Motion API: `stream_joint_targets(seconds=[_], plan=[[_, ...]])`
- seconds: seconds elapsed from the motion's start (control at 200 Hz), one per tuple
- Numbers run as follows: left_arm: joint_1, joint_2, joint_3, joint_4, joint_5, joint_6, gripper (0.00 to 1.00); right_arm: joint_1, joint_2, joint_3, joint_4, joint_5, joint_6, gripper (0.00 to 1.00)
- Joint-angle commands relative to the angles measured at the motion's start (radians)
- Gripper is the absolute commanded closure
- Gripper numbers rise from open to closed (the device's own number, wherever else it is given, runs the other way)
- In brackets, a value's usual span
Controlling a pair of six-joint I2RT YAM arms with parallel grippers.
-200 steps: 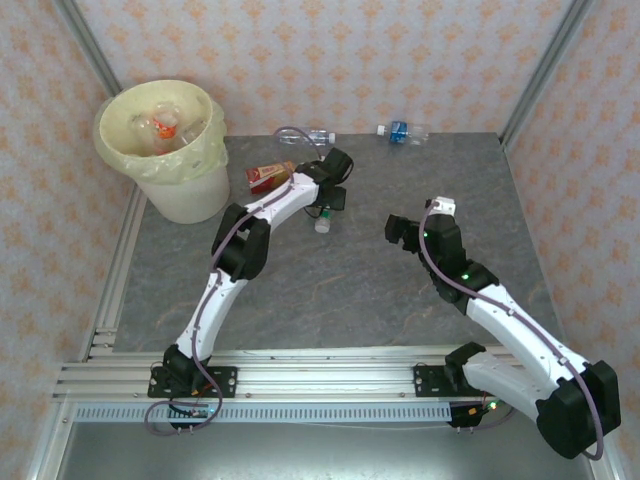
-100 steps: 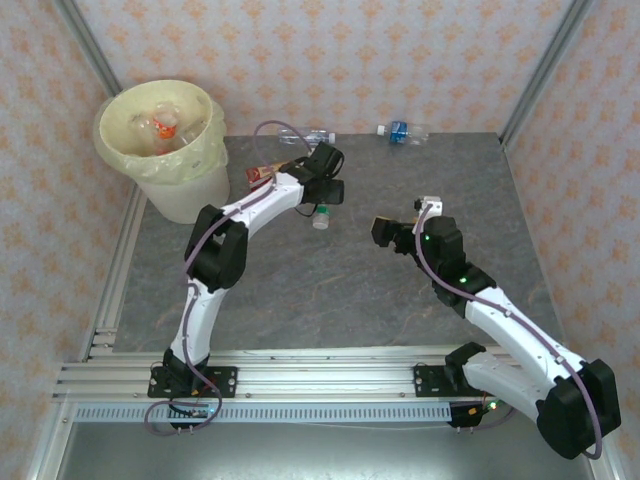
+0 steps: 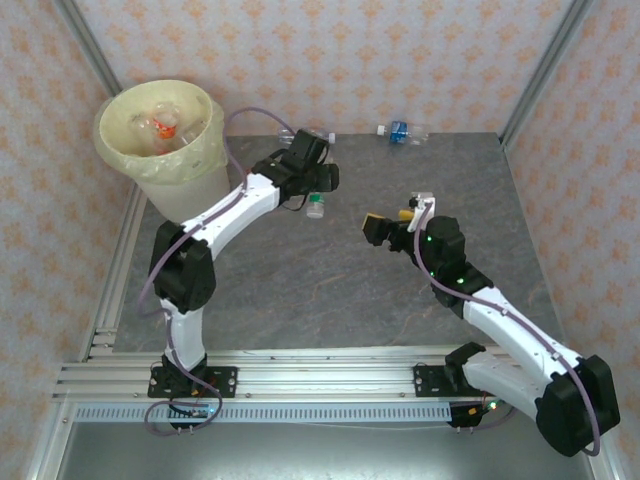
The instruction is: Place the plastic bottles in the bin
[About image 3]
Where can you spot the clear bottle green cap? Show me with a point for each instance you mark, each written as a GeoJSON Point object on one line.
{"type": "Point", "coordinates": [315, 210]}

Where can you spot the blue label bottle white cap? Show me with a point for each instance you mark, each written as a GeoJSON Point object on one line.
{"type": "Point", "coordinates": [400, 132]}

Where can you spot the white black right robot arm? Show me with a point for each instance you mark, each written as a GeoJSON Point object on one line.
{"type": "Point", "coordinates": [510, 325]}

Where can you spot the pale yellow bin liner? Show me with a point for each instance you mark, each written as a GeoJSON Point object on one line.
{"type": "Point", "coordinates": [200, 150]}

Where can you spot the cream plastic bin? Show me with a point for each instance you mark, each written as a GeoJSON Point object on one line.
{"type": "Point", "coordinates": [200, 185]}

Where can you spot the clear bottle pale blue label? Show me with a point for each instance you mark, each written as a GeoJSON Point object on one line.
{"type": "Point", "coordinates": [285, 135]}

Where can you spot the small circuit board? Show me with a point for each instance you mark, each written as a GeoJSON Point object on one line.
{"type": "Point", "coordinates": [492, 405]}
{"type": "Point", "coordinates": [197, 413]}

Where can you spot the grey metal shelf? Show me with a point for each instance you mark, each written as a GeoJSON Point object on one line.
{"type": "Point", "coordinates": [320, 450]}

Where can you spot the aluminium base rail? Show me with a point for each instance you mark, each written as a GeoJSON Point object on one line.
{"type": "Point", "coordinates": [325, 380]}

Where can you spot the aluminium side rail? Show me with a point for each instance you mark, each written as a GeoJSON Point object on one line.
{"type": "Point", "coordinates": [120, 250]}

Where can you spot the aluminium frame post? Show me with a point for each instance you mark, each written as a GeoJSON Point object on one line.
{"type": "Point", "coordinates": [545, 75]}
{"type": "Point", "coordinates": [82, 35]}

